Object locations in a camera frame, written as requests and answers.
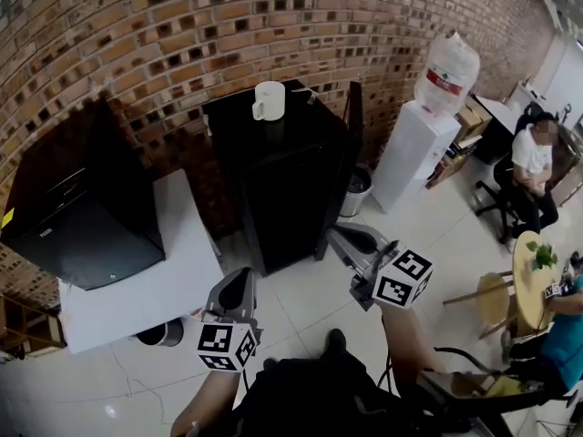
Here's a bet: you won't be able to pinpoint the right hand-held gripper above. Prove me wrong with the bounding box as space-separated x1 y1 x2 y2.
328 223 435 312

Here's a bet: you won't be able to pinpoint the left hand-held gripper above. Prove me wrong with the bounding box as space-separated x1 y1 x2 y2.
196 266 265 373

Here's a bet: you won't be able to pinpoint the person's right forearm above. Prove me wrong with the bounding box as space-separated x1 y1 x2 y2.
381 305 445 400

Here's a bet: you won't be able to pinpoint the person's left forearm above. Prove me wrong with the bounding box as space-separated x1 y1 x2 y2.
170 369 242 437

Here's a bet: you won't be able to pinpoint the steel trash bin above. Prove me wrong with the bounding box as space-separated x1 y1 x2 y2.
339 166 373 218

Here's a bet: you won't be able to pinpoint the white table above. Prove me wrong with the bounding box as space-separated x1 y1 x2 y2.
57 168 225 355

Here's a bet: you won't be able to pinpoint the black trash bin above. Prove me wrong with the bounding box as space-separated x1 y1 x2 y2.
136 317 184 348

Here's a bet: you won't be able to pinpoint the person's right black shoe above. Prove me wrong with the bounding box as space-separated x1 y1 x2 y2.
326 328 347 359

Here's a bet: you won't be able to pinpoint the white water dispenser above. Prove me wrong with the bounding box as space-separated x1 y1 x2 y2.
371 100 462 214

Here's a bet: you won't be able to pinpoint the person's black trousers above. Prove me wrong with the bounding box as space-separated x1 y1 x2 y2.
231 348 393 437

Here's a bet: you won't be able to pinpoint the round wooden stool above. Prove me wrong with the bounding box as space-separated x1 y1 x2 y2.
444 269 518 340

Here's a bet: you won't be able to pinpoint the black office chair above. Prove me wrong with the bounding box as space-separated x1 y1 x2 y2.
476 102 547 240

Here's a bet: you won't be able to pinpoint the small clear plastic item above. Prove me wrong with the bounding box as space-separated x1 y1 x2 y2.
291 86 320 107

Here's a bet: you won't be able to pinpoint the cardboard box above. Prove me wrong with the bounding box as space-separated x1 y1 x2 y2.
455 102 485 138

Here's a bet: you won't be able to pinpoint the white mug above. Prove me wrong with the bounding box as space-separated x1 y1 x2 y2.
251 80 287 122

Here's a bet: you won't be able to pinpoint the round wooden table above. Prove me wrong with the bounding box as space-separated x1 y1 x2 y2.
512 230 570 336

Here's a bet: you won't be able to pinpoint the small green plant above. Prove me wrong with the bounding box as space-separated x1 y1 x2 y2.
526 239 559 272

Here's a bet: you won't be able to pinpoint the white desk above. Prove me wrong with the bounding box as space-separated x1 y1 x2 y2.
471 93 525 154

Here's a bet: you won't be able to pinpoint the clear water jug red label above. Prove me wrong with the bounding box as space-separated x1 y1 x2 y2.
414 29 482 117

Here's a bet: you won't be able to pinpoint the low wooden shelf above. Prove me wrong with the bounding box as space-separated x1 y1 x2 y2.
0 291 67 359

